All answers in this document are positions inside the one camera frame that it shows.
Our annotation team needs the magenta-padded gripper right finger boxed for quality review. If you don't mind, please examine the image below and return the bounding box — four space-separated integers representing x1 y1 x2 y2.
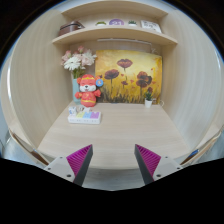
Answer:
134 144 183 185

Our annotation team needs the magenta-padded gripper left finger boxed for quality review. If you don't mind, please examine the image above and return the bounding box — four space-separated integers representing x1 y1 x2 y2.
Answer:
43 144 94 187

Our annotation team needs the pastel multicolour power strip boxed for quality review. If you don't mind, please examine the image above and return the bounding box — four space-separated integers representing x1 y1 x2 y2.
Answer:
67 111 102 125

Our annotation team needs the small potted plant white pot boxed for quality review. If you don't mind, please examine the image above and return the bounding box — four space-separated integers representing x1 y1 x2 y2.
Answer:
143 91 154 109

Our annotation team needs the red plush toy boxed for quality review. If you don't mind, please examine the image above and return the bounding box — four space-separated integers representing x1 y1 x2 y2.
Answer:
74 73 104 108

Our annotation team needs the pale teal vase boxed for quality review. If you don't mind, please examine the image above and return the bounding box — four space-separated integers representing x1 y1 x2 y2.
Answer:
71 74 83 104

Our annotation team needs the yellow poppy painting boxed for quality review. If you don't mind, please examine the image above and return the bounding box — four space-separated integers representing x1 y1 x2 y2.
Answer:
94 49 164 104

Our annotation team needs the pink and white flower bouquet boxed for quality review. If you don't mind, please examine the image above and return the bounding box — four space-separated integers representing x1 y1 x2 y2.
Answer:
60 45 98 79

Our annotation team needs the white light bar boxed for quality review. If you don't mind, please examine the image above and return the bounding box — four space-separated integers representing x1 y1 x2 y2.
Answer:
96 38 153 46

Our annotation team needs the wooden shelf unit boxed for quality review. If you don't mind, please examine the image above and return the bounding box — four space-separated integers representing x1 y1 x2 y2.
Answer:
51 0 179 47

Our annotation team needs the white cable loop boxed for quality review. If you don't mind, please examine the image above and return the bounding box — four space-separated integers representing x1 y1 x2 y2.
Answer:
152 96 166 107

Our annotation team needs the white lamp cord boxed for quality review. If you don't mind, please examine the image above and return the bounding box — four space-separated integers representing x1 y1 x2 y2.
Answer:
150 43 159 55

